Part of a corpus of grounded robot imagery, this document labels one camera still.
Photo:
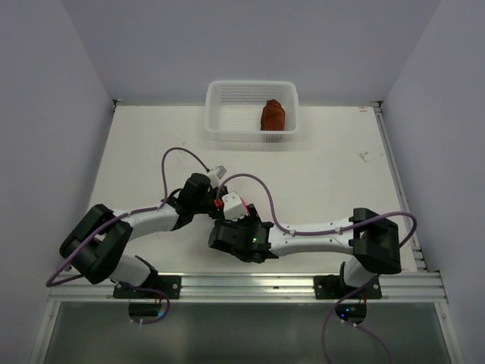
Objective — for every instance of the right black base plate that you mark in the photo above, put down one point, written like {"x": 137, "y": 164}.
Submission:
{"x": 333, "y": 287}

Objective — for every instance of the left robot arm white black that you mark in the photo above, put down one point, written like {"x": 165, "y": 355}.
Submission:
{"x": 95, "y": 247}

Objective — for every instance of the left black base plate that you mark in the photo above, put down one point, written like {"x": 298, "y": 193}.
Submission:
{"x": 159, "y": 286}

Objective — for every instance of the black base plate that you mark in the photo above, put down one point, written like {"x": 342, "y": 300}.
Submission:
{"x": 333, "y": 287}
{"x": 159, "y": 286}

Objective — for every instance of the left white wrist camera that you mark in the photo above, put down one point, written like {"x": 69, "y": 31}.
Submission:
{"x": 217, "y": 173}

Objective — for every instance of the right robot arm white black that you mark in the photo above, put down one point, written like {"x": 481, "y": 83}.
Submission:
{"x": 370, "y": 239}

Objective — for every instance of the brown towel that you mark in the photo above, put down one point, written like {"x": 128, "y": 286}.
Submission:
{"x": 273, "y": 116}

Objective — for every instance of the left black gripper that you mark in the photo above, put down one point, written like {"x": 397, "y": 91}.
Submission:
{"x": 223, "y": 191}

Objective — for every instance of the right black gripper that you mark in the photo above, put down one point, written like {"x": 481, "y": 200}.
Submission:
{"x": 231, "y": 223}

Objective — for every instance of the pink towel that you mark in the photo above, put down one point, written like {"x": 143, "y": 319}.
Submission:
{"x": 252, "y": 211}

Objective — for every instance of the white perforated plastic basket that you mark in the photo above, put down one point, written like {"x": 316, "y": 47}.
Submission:
{"x": 233, "y": 110}

